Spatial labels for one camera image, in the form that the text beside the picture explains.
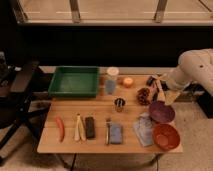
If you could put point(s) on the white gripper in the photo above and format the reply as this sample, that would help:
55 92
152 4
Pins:
171 95

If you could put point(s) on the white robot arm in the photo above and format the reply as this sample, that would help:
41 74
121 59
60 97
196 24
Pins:
193 65

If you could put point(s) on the small metal cup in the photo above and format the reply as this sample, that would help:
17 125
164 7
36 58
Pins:
119 104

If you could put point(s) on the clear plastic cup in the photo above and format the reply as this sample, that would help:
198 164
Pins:
111 79

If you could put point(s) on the small black object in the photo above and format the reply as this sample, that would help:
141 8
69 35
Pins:
150 81

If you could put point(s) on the purple bowl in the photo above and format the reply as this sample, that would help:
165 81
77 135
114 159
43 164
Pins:
160 112

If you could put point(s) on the brown pine cone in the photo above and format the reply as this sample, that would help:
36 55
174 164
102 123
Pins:
143 95

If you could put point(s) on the orange round fruit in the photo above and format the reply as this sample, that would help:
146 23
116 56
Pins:
127 82

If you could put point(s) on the orange bowl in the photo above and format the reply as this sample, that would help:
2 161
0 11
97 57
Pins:
166 137

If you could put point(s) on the blue sponge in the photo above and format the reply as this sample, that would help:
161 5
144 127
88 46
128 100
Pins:
115 133

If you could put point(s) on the metal fork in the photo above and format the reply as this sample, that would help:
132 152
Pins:
107 130

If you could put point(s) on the dark brown bar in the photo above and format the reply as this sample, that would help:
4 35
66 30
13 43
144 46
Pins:
90 127

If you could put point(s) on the peeled banana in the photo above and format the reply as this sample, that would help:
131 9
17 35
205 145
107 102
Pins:
79 130

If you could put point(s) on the green plastic tray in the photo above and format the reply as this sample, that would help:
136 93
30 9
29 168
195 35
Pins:
75 81

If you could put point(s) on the black office chair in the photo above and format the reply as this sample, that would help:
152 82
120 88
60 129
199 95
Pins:
15 98

